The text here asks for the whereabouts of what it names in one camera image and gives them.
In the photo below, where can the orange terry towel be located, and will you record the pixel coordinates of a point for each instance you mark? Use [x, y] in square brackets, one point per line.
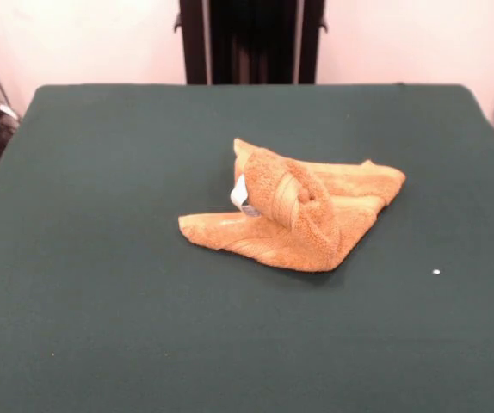
[298, 241]

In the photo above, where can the dark green table cloth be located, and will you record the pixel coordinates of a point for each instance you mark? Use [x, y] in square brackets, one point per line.
[100, 258]

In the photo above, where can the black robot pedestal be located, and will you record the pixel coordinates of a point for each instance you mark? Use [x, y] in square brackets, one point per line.
[195, 43]

